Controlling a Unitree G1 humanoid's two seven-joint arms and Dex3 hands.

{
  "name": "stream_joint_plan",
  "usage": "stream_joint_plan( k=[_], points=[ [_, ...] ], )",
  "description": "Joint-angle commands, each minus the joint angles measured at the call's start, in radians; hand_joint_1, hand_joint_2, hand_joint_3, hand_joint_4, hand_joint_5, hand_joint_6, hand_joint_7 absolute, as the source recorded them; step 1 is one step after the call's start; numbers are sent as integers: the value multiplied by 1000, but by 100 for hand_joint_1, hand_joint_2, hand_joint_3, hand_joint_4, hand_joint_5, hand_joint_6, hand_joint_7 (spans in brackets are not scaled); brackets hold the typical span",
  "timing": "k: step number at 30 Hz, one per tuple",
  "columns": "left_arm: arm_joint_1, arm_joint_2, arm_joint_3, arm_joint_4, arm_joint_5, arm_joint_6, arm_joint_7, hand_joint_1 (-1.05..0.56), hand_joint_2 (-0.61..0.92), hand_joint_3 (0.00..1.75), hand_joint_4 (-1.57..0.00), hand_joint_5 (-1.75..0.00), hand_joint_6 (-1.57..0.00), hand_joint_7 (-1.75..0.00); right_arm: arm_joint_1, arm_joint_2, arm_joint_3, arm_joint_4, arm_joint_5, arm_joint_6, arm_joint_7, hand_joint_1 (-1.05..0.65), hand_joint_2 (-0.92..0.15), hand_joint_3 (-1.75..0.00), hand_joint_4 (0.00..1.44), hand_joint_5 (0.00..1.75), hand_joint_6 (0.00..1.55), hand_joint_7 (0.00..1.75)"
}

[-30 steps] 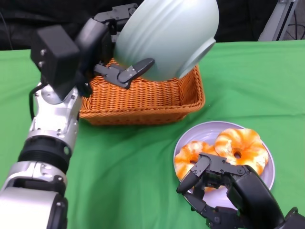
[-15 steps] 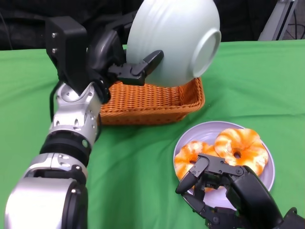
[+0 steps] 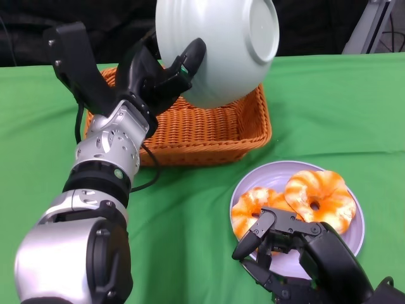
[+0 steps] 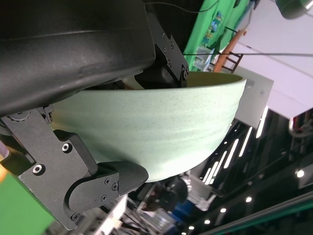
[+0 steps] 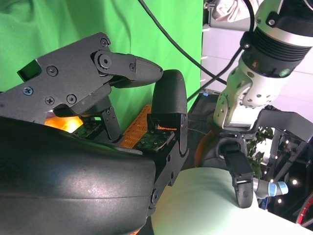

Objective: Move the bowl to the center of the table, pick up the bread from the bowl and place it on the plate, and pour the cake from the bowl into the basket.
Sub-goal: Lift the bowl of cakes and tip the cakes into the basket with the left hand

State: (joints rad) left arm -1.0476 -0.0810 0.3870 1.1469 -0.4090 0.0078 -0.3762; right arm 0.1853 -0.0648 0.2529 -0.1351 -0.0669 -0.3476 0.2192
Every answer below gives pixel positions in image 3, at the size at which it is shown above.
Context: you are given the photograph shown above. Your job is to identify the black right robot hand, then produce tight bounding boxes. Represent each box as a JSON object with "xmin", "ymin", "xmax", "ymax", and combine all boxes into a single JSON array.
[{"xmin": 232, "ymin": 206, "xmax": 374, "ymax": 304}]

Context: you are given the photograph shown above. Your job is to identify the black floor cables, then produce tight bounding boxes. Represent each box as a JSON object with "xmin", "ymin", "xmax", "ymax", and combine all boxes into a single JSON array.
[{"xmin": 379, "ymin": 6, "xmax": 405, "ymax": 53}]

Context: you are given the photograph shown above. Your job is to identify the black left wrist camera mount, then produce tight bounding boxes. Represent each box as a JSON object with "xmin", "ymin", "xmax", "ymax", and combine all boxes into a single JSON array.
[{"xmin": 44, "ymin": 21, "xmax": 123, "ymax": 117}]

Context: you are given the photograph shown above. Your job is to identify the grey metal stand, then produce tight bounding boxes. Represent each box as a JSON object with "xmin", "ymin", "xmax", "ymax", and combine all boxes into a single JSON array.
[{"xmin": 342, "ymin": 0, "xmax": 399, "ymax": 56}]

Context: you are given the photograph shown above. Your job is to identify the orange striped bread ring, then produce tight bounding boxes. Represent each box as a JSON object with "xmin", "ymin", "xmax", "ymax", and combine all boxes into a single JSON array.
[
  {"xmin": 283, "ymin": 170, "xmax": 358, "ymax": 236},
  {"xmin": 231, "ymin": 187, "xmax": 300, "ymax": 254}
]

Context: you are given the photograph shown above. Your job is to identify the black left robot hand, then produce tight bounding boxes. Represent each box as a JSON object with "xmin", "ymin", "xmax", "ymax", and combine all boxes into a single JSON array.
[{"xmin": 115, "ymin": 33, "xmax": 208, "ymax": 118}]

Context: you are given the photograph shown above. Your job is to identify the grey-green bowl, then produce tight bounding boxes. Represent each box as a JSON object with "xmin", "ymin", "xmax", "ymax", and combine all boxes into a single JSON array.
[{"xmin": 154, "ymin": 0, "xmax": 281, "ymax": 109}]

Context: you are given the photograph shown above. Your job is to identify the lilac round plate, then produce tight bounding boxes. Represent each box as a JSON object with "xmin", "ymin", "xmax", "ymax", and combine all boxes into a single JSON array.
[{"xmin": 229, "ymin": 161, "xmax": 365, "ymax": 281}]

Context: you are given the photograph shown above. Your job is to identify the orange wicker basket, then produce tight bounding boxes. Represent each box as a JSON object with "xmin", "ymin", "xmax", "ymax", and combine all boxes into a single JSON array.
[{"xmin": 84, "ymin": 67, "xmax": 273, "ymax": 167}]

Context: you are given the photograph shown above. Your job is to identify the green tablecloth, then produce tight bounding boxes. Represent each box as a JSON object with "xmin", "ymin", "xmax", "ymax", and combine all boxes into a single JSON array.
[{"xmin": 0, "ymin": 53, "xmax": 405, "ymax": 304}]

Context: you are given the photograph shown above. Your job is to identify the black backdrop curtain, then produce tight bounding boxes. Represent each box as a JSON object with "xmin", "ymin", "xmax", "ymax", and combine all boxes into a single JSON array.
[{"xmin": 0, "ymin": 0, "xmax": 368, "ymax": 68}]

